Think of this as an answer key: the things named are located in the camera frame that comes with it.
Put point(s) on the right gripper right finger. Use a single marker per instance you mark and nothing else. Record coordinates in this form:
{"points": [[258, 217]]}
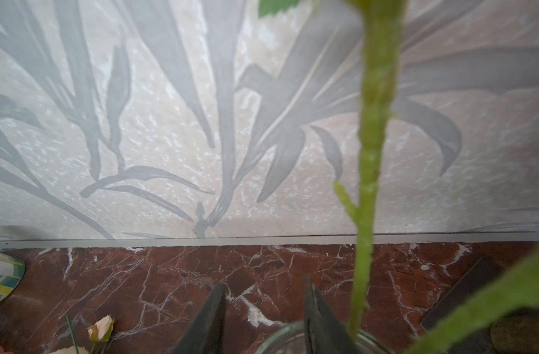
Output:
{"points": [[323, 332]]}

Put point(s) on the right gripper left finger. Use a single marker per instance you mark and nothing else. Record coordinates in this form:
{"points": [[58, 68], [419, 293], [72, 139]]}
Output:
{"points": [[206, 332]]}

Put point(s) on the cream pink rose stem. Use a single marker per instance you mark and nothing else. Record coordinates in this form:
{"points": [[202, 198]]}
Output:
{"points": [[383, 25]]}

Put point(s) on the clear glass vase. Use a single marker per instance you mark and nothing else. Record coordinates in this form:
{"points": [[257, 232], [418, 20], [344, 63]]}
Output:
{"points": [[291, 339]]}

